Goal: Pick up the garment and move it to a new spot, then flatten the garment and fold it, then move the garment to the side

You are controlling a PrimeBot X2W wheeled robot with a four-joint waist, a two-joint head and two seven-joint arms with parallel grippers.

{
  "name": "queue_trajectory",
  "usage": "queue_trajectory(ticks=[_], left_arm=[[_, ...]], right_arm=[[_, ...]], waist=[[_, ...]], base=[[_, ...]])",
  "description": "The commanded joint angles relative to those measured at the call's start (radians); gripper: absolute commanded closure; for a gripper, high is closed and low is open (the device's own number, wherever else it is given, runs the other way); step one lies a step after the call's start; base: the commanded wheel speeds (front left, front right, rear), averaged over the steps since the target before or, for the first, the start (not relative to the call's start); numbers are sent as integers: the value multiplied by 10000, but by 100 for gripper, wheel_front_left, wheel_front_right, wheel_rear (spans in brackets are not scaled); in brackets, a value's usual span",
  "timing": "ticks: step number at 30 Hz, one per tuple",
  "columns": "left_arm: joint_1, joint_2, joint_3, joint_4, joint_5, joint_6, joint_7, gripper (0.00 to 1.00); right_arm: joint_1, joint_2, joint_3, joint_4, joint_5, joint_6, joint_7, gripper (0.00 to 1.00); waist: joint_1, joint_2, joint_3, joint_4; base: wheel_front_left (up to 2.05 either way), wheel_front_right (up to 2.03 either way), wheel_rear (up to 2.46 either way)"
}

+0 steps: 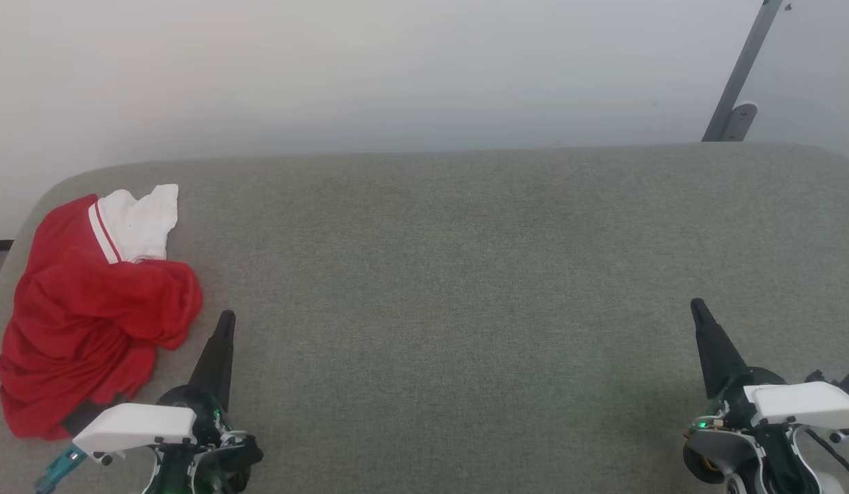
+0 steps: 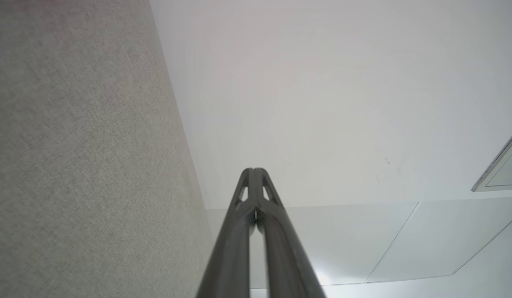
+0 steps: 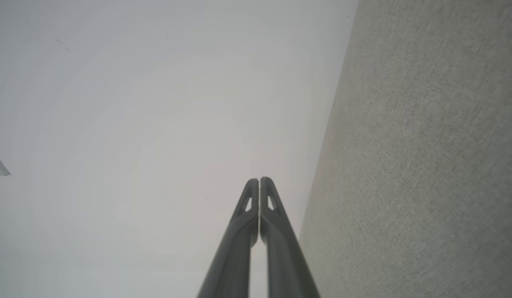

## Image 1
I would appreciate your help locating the red and white sports shorts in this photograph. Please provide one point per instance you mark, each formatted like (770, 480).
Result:
(88, 309)

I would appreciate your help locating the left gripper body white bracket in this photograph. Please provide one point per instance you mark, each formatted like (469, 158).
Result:
(143, 425)

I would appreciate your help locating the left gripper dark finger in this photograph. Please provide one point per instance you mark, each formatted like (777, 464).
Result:
(215, 363)

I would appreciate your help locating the grey fabric sofa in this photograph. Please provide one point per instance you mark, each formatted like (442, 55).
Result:
(465, 309)

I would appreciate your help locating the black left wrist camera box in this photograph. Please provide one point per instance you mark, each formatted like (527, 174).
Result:
(85, 415)

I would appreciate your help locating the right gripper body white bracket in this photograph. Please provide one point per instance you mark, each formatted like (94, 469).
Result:
(802, 405)

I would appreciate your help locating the grey metal bracket pole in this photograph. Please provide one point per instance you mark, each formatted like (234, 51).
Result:
(740, 75)

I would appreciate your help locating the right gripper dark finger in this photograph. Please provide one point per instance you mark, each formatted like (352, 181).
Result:
(718, 357)

